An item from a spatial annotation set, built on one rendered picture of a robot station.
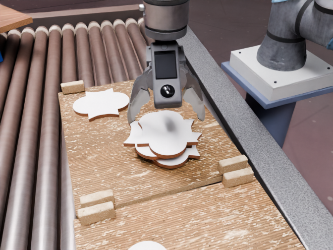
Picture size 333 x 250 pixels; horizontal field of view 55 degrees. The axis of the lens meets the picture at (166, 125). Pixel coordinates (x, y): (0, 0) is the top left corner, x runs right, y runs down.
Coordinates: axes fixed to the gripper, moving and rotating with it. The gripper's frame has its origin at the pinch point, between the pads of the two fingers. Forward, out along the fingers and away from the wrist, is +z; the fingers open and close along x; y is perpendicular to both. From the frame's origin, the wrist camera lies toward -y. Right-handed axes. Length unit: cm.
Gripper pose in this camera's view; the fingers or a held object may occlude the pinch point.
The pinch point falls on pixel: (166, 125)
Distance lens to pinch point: 64.9
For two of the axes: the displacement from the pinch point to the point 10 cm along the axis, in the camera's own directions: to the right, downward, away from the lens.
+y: -0.5, -6.3, 7.7
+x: -10.0, 0.3, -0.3
